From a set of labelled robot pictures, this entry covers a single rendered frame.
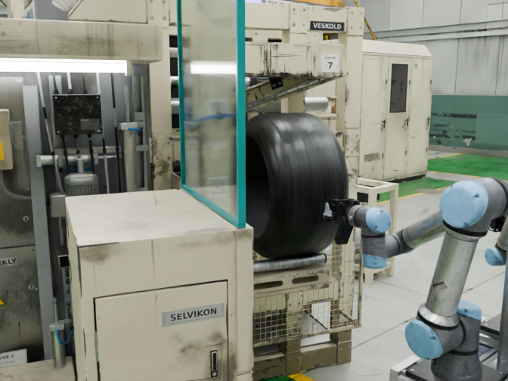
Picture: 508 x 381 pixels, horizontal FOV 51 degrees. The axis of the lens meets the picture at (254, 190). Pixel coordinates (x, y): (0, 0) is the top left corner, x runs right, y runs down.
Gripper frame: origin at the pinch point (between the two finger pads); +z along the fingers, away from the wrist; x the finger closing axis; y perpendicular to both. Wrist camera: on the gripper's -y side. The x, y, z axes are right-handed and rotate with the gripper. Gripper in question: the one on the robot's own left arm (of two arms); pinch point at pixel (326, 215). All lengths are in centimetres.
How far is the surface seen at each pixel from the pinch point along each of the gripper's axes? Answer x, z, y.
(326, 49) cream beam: -25, 41, 69
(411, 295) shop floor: -163, 163, -94
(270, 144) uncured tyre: 17.5, 9.7, 27.6
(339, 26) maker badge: -50, 70, 86
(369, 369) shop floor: -69, 81, -104
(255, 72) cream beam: 9, 41, 58
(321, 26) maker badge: -39, 70, 86
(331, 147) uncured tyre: -5.0, 3.7, 25.4
